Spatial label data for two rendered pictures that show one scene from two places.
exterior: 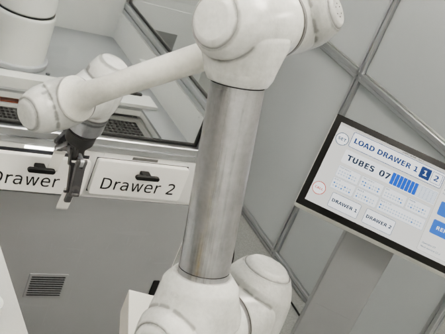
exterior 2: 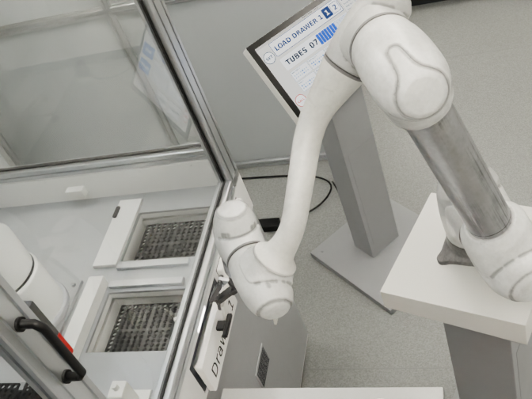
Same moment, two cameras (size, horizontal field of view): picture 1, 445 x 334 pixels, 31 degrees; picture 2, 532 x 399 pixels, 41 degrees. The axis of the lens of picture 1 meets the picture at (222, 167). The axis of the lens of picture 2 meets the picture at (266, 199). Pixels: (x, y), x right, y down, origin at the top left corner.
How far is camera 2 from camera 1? 1.13 m
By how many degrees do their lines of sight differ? 30
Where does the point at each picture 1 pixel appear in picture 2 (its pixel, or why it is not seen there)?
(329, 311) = (358, 149)
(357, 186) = (313, 70)
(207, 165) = (465, 170)
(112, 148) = (214, 253)
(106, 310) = (281, 324)
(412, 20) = not seen: outside the picture
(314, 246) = not seen: hidden behind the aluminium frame
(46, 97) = (275, 284)
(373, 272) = (359, 99)
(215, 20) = (428, 93)
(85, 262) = (259, 324)
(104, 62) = (235, 218)
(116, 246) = not seen: hidden behind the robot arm
